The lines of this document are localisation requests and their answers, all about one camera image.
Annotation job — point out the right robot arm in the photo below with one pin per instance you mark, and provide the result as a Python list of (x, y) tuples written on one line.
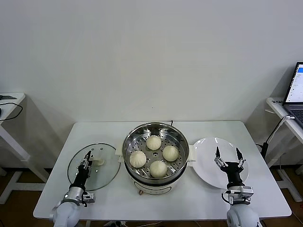
[(241, 215)]

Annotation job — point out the round glass pot lid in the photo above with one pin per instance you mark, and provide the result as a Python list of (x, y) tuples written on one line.
[(106, 175)]

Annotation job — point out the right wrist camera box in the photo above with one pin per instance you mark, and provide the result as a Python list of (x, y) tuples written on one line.
[(240, 195)]

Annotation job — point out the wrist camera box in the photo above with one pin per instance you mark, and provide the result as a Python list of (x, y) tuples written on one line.
[(240, 195), (89, 198)]

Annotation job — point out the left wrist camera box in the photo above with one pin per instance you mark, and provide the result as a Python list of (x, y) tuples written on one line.
[(89, 198)]

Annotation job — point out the white steamed baozi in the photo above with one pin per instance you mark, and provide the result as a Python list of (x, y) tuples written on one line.
[(158, 169), (138, 159), (154, 142), (170, 153)]

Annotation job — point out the flat black tool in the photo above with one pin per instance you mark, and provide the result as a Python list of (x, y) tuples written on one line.
[(8, 97)]

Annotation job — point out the stainless steel steamer basket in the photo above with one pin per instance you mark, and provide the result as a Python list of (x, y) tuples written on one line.
[(135, 139)]

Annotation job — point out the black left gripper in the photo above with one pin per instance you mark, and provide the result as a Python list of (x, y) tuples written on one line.
[(80, 177)]

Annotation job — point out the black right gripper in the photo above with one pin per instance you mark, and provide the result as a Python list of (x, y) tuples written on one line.
[(233, 172)]

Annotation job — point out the white oval plate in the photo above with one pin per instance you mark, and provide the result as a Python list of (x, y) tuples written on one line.
[(206, 165)]

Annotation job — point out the grey open laptop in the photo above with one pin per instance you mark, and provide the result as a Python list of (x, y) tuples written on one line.
[(296, 89)]

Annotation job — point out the black printed label sticker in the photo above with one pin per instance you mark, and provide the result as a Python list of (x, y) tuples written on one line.
[(277, 102)]

